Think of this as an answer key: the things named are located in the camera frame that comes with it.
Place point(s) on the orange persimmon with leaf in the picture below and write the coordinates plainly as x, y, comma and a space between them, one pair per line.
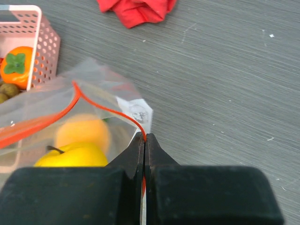
15, 67

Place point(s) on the yellow pear fruit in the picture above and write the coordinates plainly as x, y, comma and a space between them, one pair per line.
77, 154

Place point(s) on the orange fruit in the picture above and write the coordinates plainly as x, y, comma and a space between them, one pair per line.
84, 127

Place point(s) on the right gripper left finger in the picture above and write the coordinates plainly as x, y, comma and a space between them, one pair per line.
110, 195

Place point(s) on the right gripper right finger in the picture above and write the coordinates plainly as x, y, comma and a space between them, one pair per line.
205, 195

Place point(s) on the bunch of brown longans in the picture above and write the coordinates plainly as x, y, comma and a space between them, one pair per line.
8, 91

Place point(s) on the clear zip top bag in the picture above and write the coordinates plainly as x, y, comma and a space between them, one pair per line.
29, 121

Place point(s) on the pink perforated plastic basket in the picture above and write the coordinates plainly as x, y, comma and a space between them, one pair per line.
25, 25

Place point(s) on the crumpled red cloth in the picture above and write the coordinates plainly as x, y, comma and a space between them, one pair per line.
135, 12

